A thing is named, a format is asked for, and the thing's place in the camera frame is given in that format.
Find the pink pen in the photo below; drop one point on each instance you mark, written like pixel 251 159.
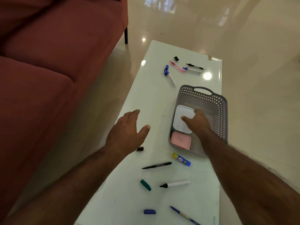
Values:
pixel 177 67

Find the white marker with black tip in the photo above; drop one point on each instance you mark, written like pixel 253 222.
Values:
pixel 175 184

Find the white marker with blue tip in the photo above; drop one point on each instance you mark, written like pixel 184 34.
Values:
pixel 192 70
pixel 171 79

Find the person's left forearm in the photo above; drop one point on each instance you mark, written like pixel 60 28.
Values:
pixel 70 187

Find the person's right forearm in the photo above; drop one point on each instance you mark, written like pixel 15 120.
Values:
pixel 243 180

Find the blue marker cap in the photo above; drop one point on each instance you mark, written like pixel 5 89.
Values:
pixel 149 211
pixel 166 69

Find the slim black marker pen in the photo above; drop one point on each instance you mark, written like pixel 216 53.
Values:
pixel 157 165

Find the blue and yellow glue stick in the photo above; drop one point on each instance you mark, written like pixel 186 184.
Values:
pixel 181 159

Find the green marker cap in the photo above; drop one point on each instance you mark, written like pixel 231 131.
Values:
pixel 145 185

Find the person's left hand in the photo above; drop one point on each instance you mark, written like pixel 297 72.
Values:
pixel 121 135

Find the person's right hand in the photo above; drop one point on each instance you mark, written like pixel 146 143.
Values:
pixel 199 124

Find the white plastic lidded container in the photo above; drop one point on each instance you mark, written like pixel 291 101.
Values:
pixel 181 114

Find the person's right thumb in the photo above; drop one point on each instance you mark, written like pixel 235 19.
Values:
pixel 186 119

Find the grey perforated plastic basket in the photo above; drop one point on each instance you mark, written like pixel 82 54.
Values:
pixel 214 105

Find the red fabric sofa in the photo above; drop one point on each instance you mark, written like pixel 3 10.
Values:
pixel 46 79

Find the black marker with white label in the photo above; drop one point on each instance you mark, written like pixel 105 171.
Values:
pixel 195 66

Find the blue ballpoint pen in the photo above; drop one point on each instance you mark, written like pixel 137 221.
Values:
pixel 184 215

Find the pink plastic lidded container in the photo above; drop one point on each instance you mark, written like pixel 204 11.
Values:
pixel 180 140

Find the person's left thumb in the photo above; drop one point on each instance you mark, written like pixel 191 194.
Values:
pixel 143 132

